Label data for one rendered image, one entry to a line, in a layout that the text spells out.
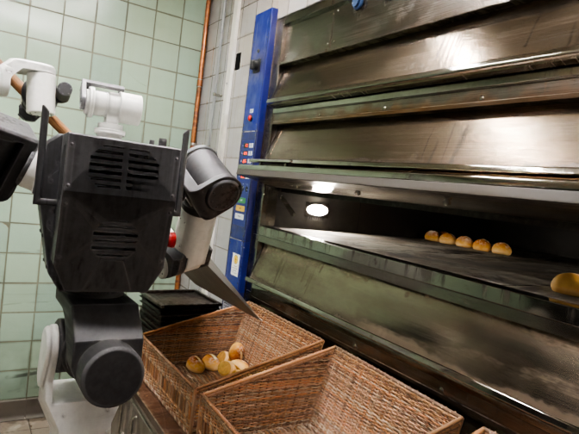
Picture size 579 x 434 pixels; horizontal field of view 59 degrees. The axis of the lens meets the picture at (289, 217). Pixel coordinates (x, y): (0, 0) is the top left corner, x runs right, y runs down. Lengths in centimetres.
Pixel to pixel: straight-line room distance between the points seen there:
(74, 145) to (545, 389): 108
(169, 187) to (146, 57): 211
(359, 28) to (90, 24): 157
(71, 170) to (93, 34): 209
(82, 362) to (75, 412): 22
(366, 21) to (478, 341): 113
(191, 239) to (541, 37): 95
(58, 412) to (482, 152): 114
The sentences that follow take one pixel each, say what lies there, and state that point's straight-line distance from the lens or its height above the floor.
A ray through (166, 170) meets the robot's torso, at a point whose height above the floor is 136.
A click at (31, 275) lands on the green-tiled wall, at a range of 296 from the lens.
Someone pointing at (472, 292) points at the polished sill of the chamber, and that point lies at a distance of 139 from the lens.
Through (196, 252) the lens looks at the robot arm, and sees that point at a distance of 128.
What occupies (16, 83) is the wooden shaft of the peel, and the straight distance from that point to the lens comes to 164.
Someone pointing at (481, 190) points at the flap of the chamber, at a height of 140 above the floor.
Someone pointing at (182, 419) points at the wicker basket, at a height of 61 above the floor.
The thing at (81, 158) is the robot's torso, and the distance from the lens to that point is 95.
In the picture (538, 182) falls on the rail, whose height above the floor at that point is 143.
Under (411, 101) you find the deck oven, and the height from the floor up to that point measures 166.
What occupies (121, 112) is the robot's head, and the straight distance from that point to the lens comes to 115.
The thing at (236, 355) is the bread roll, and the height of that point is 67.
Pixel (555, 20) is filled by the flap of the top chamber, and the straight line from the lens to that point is 141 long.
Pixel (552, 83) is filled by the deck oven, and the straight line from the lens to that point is 135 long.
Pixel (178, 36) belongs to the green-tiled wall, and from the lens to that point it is 313.
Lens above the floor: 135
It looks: 3 degrees down
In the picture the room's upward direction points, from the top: 7 degrees clockwise
